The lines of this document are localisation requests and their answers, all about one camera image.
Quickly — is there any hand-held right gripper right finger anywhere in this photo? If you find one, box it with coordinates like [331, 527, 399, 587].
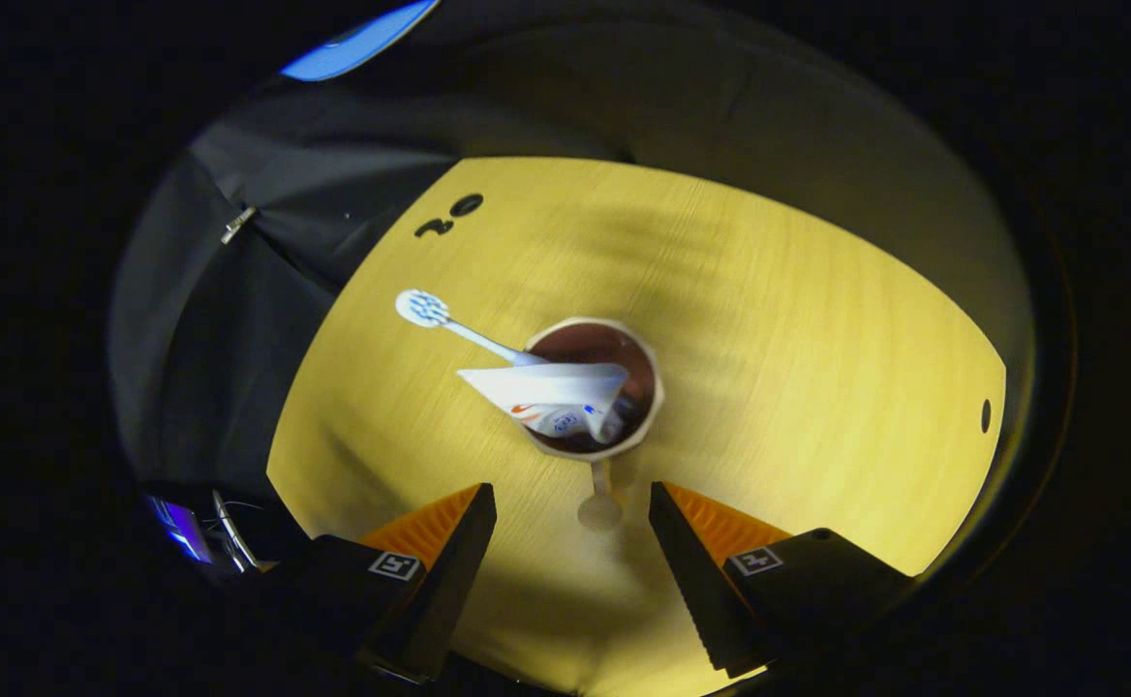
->
[649, 480, 915, 679]

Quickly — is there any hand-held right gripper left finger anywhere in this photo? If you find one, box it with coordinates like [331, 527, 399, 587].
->
[270, 482, 499, 683]

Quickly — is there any white toothpaste tube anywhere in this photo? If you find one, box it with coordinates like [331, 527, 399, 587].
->
[457, 363, 630, 444]

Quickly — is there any beige cup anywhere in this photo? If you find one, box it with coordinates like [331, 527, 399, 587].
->
[521, 317, 666, 531]

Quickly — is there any white toothbrush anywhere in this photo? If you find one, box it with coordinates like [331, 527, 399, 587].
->
[395, 288, 547, 367]

